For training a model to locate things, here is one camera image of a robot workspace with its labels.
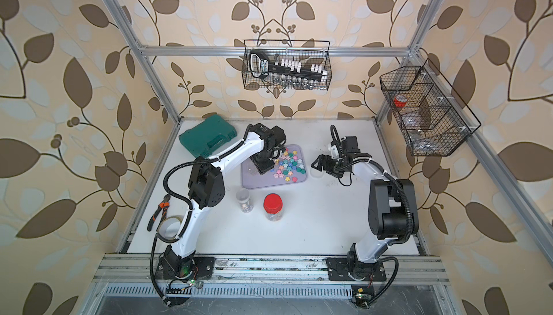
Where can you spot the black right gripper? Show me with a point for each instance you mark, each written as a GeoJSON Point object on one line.
{"type": "Point", "coordinates": [322, 159]}

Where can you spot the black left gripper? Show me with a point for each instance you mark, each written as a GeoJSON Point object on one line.
{"type": "Point", "coordinates": [264, 169]}

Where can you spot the clear jar lid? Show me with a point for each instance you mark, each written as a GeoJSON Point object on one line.
{"type": "Point", "coordinates": [316, 174]}

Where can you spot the red lidded clear jar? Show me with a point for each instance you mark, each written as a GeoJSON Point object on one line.
{"type": "Point", "coordinates": [273, 206]}

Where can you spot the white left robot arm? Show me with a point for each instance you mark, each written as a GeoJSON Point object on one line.
{"type": "Point", "coordinates": [206, 189]}

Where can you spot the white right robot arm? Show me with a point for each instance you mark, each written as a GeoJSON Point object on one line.
{"type": "Point", "coordinates": [392, 216]}

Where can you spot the pile of star candies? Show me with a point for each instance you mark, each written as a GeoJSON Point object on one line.
{"type": "Point", "coordinates": [289, 168]}

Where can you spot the open clear jar of candies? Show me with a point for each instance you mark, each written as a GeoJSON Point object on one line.
{"type": "Point", "coordinates": [243, 197]}

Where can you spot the red lidded jar in basket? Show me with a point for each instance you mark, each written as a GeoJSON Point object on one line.
{"type": "Point", "coordinates": [400, 101]}

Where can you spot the lilac plastic tray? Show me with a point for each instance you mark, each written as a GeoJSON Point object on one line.
{"type": "Point", "coordinates": [251, 179]}

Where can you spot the green plastic block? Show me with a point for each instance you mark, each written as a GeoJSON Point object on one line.
{"type": "Point", "coordinates": [208, 136]}

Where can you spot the black socket set holder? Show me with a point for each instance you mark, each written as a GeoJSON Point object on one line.
{"type": "Point", "coordinates": [271, 65]}

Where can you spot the orange black pliers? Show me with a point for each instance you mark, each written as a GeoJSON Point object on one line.
{"type": "Point", "coordinates": [161, 211]}

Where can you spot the yellow tape roll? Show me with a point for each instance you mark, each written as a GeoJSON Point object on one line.
{"type": "Point", "coordinates": [170, 230]}

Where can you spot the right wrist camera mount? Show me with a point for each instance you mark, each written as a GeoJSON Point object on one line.
{"type": "Point", "coordinates": [346, 147]}

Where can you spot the black wire basket back wall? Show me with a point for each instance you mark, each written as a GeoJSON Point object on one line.
{"type": "Point", "coordinates": [303, 48]}

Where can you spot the black wire basket wall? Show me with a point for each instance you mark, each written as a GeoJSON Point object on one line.
{"type": "Point", "coordinates": [303, 48]}
{"type": "Point", "coordinates": [436, 120]}

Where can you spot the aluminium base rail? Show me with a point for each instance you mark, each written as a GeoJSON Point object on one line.
{"type": "Point", "coordinates": [266, 276]}

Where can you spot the black wire basket right wall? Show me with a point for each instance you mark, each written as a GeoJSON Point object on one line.
{"type": "Point", "coordinates": [436, 120]}

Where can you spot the aluminium frame post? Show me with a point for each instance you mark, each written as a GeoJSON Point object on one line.
{"type": "Point", "coordinates": [411, 55]}

